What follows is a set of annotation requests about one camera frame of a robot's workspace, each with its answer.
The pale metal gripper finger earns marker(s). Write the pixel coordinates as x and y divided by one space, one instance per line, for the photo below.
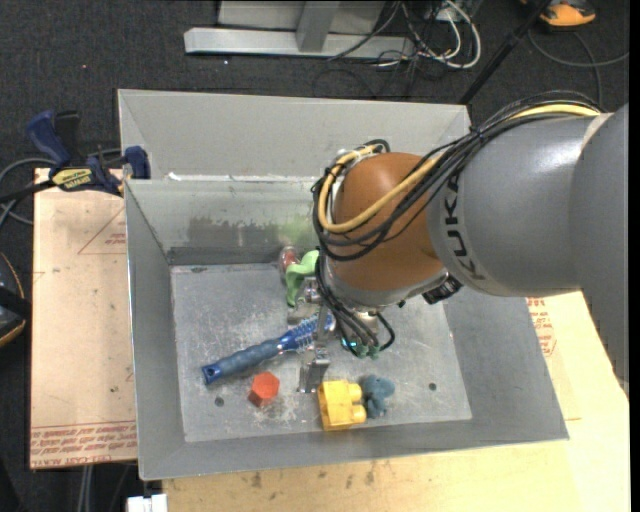
302 313
311 376

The green bent toy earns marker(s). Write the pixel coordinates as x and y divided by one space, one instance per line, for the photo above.
298 275

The yellow toy brick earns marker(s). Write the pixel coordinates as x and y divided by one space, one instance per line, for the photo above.
341 405

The orange-red hexagonal block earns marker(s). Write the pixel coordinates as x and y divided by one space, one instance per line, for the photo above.
264 389

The red round small object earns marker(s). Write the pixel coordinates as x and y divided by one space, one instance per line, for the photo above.
289 258

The blue-grey toy animal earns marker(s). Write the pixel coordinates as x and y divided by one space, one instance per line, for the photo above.
377 395

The grey metal bin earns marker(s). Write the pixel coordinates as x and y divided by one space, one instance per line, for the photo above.
225 320

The brown cardboard board red print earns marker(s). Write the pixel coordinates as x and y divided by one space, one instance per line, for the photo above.
80 310

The black cylinder on white bracket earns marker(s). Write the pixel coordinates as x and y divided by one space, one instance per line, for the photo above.
442 290

